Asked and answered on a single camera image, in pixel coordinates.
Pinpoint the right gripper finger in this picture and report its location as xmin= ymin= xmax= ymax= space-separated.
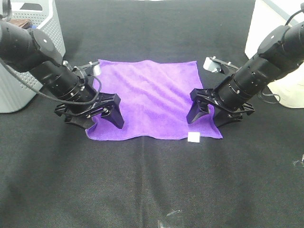
xmin=213 ymin=107 xmax=242 ymax=127
xmin=186 ymin=100 xmax=209 ymax=124

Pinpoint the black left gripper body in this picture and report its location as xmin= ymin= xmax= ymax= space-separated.
xmin=54 ymin=93 xmax=121 ymax=118

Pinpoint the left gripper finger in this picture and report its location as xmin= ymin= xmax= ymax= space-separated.
xmin=101 ymin=105 xmax=124 ymax=129
xmin=64 ymin=115 xmax=95 ymax=129

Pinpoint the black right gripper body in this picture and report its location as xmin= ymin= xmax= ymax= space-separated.
xmin=190 ymin=88 xmax=254 ymax=115

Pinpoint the purple microfiber towel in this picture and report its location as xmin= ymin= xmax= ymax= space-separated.
xmin=86 ymin=60 xmax=222 ymax=141

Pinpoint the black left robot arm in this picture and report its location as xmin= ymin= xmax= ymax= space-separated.
xmin=0 ymin=20 xmax=124 ymax=129

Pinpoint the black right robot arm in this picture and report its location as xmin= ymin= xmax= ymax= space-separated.
xmin=186 ymin=22 xmax=304 ymax=126

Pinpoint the black table cover cloth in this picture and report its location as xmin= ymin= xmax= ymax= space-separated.
xmin=0 ymin=0 xmax=304 ymax=228

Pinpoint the grey perforated laundry basket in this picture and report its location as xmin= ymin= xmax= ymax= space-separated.
xmin=0 ymin=0 xmax=66 ymax=113

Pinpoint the white storage bin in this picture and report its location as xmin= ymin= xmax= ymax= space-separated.
xmin=245 ymin=0 xmax=304 ymax=108

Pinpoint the brown cloth in basket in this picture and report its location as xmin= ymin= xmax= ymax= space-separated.
xmin=9 ymin=19 xmax=31 ymax=29

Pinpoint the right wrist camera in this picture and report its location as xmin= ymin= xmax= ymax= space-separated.
xmin=203 ymin=56 xmax=239 ymax=74

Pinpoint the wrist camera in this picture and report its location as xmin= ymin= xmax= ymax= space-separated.
xmin=72 ymin=61 xmax=101 ymax=77
xmin=203 ymin=56 xmax=239 ymax=74

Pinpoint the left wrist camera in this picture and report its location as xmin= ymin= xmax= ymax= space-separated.
xmin=72 ymin=61 xmax=101 ymax=77

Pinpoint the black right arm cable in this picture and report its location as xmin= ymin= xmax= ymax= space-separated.
xmin=258 ymin=85 xmax=281 ymax=105

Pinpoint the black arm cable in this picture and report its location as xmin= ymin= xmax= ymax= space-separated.
xmin=258 ymin=85 xmax=281 ymax=105
xmin=0 ymin=58 xmax=103 ymax=105

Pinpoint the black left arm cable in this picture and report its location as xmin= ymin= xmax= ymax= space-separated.
xmin=0 ymin=58 xmax=103 ymax=105

